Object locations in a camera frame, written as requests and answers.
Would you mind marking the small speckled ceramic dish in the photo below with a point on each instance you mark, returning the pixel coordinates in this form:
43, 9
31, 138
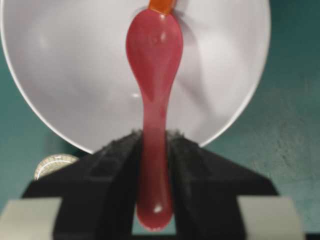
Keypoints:
53, 163

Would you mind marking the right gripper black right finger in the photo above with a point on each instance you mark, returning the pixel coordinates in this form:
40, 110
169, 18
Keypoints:
204, 188

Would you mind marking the large white bowl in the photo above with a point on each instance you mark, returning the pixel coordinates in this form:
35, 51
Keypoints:
68, 60

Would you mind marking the small red block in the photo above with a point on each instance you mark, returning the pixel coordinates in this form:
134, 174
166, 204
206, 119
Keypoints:
162, 6

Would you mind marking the pink plastic spoon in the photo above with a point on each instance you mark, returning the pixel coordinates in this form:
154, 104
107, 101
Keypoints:
154, 48

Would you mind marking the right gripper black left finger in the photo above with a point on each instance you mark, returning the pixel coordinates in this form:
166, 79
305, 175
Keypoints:
98, 192

